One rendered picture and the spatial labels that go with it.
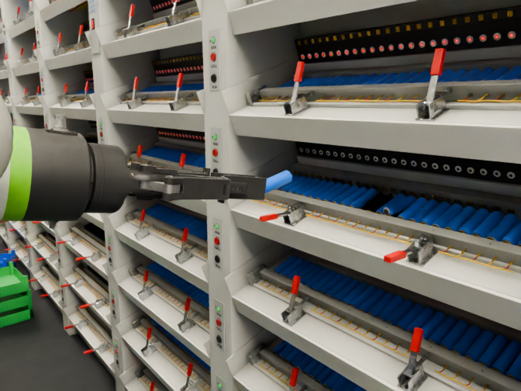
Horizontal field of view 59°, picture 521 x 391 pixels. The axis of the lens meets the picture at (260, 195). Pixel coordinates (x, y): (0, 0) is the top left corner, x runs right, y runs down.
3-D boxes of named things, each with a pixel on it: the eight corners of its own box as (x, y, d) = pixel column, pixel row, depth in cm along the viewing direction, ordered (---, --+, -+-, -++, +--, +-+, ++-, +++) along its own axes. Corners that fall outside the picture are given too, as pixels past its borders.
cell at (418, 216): (439, 209, 75) (418, 230, 71) (429, 207, 76) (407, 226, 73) (438, 200, 74) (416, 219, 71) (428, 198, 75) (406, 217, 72)
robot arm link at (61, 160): (8, 219, 49) (26, 239, 42) (15, 108, 48) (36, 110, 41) (67, 219, 53) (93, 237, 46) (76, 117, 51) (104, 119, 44)
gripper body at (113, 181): (98, 145, 45) (182, 153, 50) (72, 139, 51) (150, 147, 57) (91, 220, 45) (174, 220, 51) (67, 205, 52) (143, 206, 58)
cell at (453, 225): (477, 216, 70) (454, 238, 67) (465, 215, 71) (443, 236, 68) (475, 206, 69) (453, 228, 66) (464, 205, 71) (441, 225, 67)
